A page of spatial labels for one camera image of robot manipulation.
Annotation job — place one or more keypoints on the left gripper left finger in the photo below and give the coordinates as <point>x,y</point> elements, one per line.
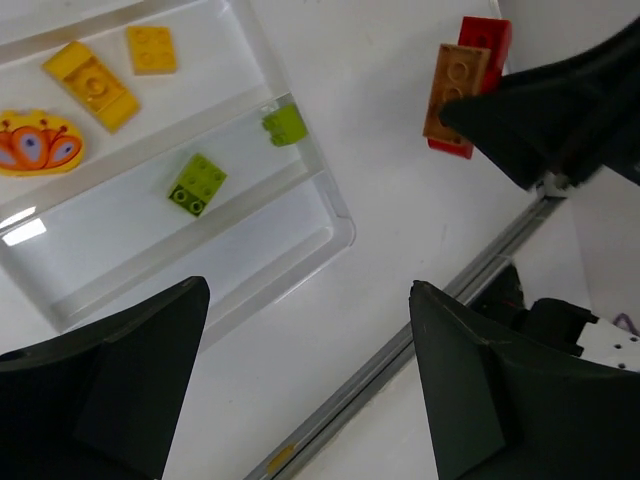
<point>103,401</point>

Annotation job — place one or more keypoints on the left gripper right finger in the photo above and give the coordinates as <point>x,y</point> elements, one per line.
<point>551,394</point>

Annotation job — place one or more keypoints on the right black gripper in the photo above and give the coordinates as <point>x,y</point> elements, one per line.
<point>576,115</point>

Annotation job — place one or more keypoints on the tan lego plate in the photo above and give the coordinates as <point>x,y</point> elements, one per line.
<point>459,73</point>

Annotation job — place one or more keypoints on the red lego piece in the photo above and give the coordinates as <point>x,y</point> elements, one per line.
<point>481,32</point>

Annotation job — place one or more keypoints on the green yellow lego stack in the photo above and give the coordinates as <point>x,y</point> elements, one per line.
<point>197,184</point>

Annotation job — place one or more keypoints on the small green lego brick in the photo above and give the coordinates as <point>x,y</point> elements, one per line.
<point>285,126</point>

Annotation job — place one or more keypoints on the round orange lego piece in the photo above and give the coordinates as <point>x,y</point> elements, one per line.
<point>37,143</point>

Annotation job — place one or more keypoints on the yellow long lego brick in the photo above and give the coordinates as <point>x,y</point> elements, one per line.
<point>78,70</point>

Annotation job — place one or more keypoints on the small yellow lego brick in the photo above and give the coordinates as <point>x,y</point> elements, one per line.
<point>151,50</point>

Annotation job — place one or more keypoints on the white divided tray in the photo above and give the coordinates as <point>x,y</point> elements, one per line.
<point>79,246</point>

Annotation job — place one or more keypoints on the aluminium front rail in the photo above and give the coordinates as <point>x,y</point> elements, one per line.
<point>318,430</point>

